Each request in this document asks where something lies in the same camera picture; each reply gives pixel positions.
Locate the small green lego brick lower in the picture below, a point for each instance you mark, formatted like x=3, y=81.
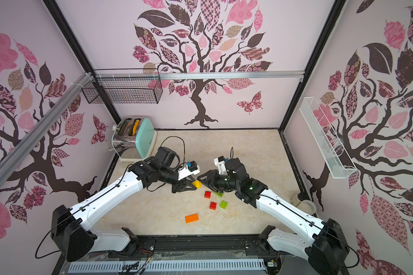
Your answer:
x=223, y=204

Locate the red lego brick lower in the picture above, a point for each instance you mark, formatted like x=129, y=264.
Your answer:
x=213, y=205

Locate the aluminium frame bar left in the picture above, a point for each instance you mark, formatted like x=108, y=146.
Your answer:
x=23, y=148

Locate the long green lego brick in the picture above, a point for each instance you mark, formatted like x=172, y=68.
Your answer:
x=219, y=194

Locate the aluminium frame bar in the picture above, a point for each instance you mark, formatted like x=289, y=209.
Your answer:
x=211, y=75
x=23, y=148

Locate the white wire shelf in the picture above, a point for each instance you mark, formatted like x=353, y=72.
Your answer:
x=319, y=119

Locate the orange long lego brick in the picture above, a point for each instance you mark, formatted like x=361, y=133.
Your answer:
x=191, y=218

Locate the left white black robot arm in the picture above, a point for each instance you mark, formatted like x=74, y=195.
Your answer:
x=73, y=228

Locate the yellow lego brick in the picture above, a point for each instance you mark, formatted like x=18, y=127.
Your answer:
x=197, y=184

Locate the red lego brick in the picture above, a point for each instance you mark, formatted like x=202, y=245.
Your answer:
x=208, y=194
x=213, y=205

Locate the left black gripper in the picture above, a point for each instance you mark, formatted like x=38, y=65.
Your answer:
x=180, y=186

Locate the mint green toaster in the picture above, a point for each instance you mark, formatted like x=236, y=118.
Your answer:
x=133, y=138

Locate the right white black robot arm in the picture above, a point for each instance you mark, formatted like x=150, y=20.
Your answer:
x=295, y=227

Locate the white slotted cable duct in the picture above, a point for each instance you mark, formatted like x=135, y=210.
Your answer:
x=171, y=267

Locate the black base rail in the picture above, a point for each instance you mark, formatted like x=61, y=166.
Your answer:
x=248, y=244

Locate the red lego brick upper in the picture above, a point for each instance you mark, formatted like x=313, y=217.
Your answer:
x=208, y=194

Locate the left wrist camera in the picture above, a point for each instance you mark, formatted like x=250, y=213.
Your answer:
x=188, y=169

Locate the aluminium frame bar back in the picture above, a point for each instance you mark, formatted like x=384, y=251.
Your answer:
x=211, y=75

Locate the clear plastic measuring cup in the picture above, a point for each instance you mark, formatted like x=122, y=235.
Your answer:
x=303, y=204

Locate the black wire basket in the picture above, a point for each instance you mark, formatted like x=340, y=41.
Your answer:
x=128, y=88

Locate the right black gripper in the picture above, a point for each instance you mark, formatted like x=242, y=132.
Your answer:
x=215, y=179

